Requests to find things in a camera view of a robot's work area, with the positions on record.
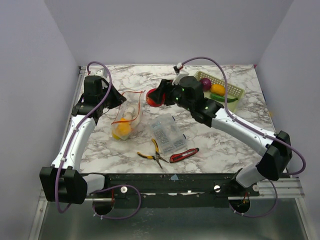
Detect red toy apple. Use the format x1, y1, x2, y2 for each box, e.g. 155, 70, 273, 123
145, 88, 165, 107

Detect clear zip top bag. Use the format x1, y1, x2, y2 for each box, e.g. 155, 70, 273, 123
111, 90, 145, 141

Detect yellow toy bell pepper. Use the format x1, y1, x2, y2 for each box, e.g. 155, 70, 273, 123
116, 118, 132, 137

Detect yellow toy mango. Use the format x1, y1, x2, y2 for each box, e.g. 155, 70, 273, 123
112, 132, 121, 140

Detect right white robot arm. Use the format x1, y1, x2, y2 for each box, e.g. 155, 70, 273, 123
147, 76, 292, 196

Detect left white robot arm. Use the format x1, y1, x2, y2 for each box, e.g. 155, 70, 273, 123
39, 75, 126, 205

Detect purple toy onion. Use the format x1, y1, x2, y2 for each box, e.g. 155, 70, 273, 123
199, 77, 212, 92

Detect orange toy lemon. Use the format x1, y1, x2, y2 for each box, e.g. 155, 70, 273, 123
210, 84, 226, 97

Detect green toy chili pepper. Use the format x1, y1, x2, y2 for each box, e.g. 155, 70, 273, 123
210, 93, 239, 103

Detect clear plastic parts box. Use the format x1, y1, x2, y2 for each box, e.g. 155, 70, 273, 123
148, 113, 187, 155

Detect beige perforated plastic basket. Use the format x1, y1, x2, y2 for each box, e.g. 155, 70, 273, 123
194, 70, 245, 113

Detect red black utility knife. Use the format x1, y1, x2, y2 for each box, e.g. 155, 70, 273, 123
169, 147, 200, 164

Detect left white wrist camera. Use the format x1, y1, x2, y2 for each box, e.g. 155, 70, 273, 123
90, 68, 108, 79

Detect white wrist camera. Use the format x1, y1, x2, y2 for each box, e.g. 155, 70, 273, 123
90, 68, 108, 79
172, 63, 189, 85

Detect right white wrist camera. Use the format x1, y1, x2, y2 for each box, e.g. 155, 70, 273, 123
172, 63, 189, 85

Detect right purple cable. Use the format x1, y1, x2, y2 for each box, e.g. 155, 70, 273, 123
176, 56, 307, 218

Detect yellow handled pliers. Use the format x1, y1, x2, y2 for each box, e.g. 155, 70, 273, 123
137, 138, 169, 169

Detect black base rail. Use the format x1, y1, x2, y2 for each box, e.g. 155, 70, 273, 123
87, 173, 259, 209

